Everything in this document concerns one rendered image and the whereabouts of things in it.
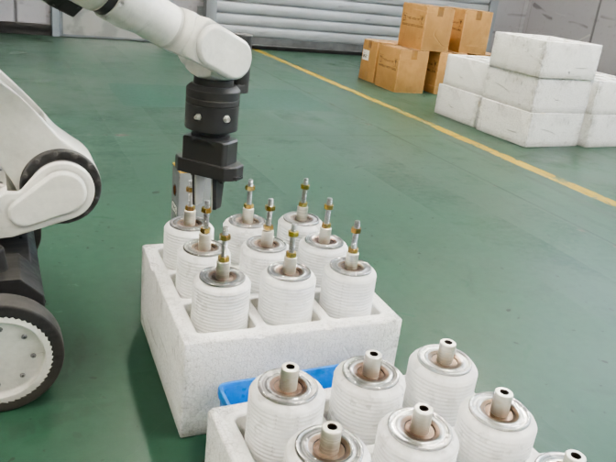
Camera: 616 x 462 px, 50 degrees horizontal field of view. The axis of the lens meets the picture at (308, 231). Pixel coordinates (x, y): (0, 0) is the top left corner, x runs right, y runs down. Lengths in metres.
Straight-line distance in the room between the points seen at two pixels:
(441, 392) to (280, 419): 0.23
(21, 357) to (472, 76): 3.27
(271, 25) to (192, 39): 5.46
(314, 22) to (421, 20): 1.95
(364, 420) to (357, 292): 0.33
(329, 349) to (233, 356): 0.17
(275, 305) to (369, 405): 0.32
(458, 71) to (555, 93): 0.67
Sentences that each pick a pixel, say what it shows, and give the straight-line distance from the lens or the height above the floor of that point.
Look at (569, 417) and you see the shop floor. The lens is 1.40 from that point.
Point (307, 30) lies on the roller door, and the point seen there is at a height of 0.20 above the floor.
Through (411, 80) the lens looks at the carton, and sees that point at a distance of 4.87.
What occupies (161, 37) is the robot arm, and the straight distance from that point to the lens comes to 1.02.
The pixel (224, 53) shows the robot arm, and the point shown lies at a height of 0.60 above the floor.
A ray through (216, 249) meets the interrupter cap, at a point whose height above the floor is 0.25.
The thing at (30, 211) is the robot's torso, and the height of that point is 0.28.
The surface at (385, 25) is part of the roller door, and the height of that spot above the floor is 0.31.
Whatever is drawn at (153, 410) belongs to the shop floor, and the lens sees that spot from 1.21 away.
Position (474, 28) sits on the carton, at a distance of 5.14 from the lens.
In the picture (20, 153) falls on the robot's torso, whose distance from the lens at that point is 1.29.
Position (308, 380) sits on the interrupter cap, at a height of 0.25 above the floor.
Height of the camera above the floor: 0.73
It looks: 21 degrees down
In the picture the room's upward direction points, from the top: 7 degrees clockwise
